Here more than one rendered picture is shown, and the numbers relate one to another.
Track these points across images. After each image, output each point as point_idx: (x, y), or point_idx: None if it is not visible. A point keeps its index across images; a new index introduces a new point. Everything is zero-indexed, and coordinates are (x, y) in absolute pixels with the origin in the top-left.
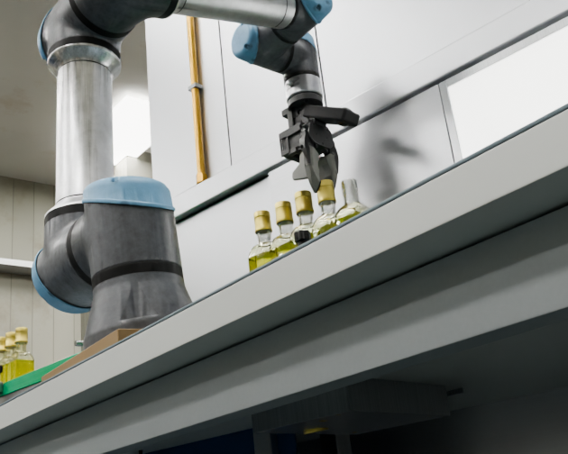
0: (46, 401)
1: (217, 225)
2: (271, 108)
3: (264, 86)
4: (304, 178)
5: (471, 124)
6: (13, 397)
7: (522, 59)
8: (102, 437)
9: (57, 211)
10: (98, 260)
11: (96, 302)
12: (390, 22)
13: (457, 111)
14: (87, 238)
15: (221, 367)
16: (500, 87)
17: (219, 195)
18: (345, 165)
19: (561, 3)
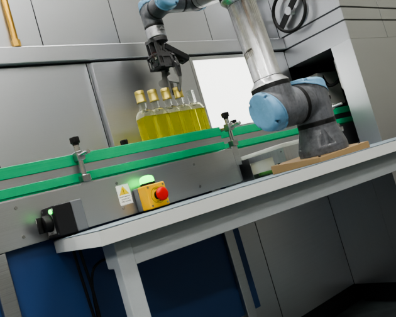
0: (337, 166)
1: (34, 83)
2: (76, 20)
3: (67, 2)
4: (175, 82)
5: (203, 81)
6: (307, 166)
7: (219, 63)
8: (344, 182)
9: (288, 80)
10: (330, 112)
11: (334, 129)
12: None
13: (197, 73)
14: (322, 100)
15: (395, 156)
16: (212, 70)
17: (40, 63)
18: (146, 77)
19: (227, 48)
